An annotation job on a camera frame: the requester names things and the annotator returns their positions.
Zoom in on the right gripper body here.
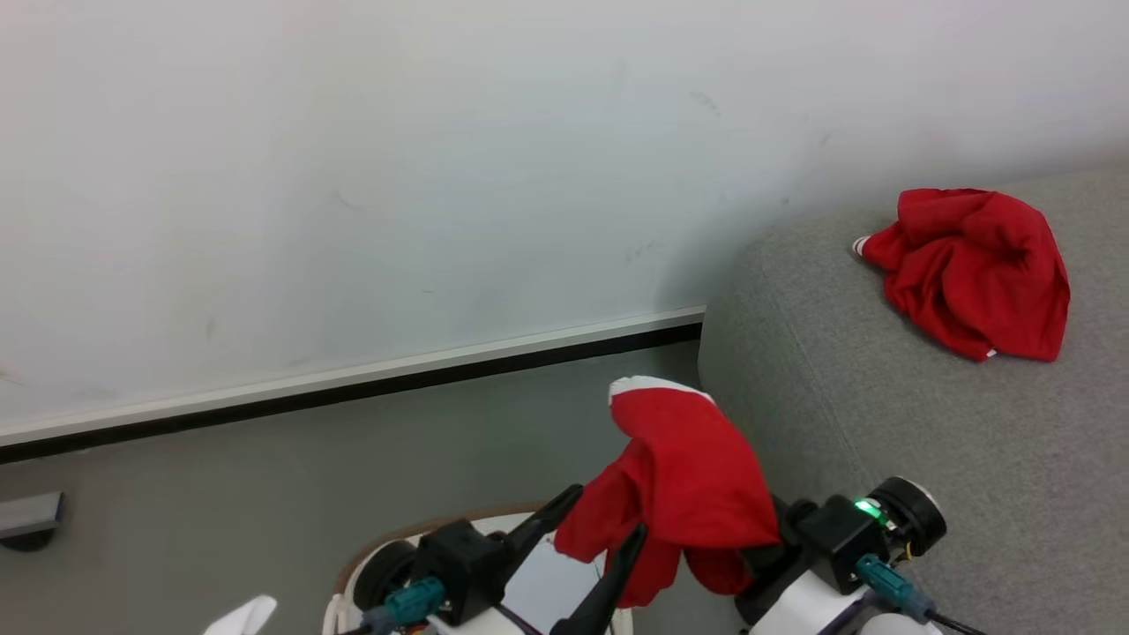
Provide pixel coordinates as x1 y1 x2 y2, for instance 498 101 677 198
735 495 892 626

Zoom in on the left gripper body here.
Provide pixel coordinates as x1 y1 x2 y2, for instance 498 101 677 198
413 519 514 624

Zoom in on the white pointed cloth piece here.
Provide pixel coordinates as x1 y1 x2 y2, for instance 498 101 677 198
204 595 278 635

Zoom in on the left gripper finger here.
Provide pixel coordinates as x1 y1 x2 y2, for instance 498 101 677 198
505 483 586 566
551 523 650 635

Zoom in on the white and black baseboard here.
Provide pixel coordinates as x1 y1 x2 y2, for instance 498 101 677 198
0 305 707 467

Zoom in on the left arm teal plug cable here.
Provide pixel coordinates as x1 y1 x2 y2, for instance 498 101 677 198
340 577 447 635

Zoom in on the white laundry basket brown rim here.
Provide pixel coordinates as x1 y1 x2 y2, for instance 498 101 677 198
322 502 636 635

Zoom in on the grey fabric sofa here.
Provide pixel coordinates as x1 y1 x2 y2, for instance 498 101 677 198
698 166 1129 635

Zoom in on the grey metal furniture foot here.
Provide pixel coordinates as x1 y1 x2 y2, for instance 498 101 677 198
0 490 66 554

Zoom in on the red shirt with striped cuff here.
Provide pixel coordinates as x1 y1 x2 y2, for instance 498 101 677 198
851 187 1073 364

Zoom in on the red shirt with white collar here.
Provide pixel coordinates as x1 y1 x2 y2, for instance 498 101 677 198
553 376 783 610

